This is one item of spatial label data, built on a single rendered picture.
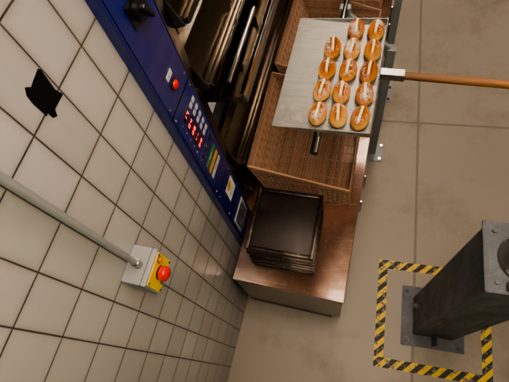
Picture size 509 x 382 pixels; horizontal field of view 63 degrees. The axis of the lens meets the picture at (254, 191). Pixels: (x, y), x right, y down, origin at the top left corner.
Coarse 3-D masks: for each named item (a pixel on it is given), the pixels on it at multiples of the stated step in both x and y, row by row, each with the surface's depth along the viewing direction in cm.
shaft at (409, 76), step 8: (408, 72) 152; (416, 80) 152; (424, 80) 151; (432, 80) 150; (440, 80) 149; (448, 80) 149; (456, 80) 148; (464, 80) 147; (472, 80) 146; (480, 80) 146; (488, 80) 145; (496, 80) 145; (504, 80) 144; (504, 88) 145
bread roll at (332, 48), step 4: (328, 40) 163; (332, 40) 161; (336, 40) 161; (328, 44) 161; (332, 44) 160; (336, 44) 161; (340, 44) 162; (324, 48) 164; (328, 48) 161; (332, 48) 160; (336, 48) 161; (340, 48) 162; (328, 52) 161; (332, 52) 161; (336, 52) 161; (328, 56) 162; (332, 56) 162; (336, 56) 162
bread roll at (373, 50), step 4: (372, 40) 158; (376, 40) 158; (368, 44) 158; (372, 44) 157; (376, 44) 157; (380, 44) 159; (364, 48) 160; (368, 48) 158; (372, 48) 157; (376, 48) 157; (380, 48) 158; (364, 52) 160; (368, 52) 158; (372, 52) 157; (376, 52) 157; (380, 52) 158; (368, 56) 158; (372, 56) 157; (376, 56) 157; (368, 60) 159
